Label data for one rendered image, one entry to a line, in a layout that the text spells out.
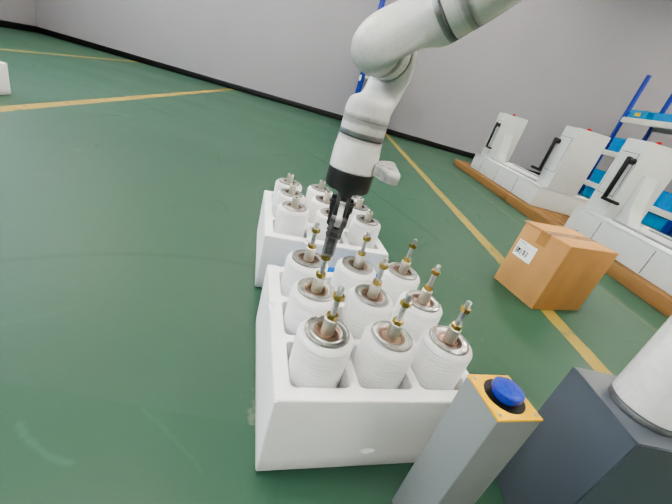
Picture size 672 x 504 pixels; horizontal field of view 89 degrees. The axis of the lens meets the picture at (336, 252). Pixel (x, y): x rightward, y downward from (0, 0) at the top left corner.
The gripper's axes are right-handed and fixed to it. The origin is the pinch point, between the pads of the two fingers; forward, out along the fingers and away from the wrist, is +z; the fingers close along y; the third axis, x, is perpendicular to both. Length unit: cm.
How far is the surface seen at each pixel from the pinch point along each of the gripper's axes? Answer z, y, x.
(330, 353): 10.5, 15.7, 4.0
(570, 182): -1, -261, 204
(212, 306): 35.1, -18.1, -25.0
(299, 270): 10.8, -6.8, -4.4
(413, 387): 17.3, 11.4, 20.6
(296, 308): 12.7, 3.9, -2.9
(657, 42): -218, -637, 458
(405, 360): 11.0, 12.4, 16.7
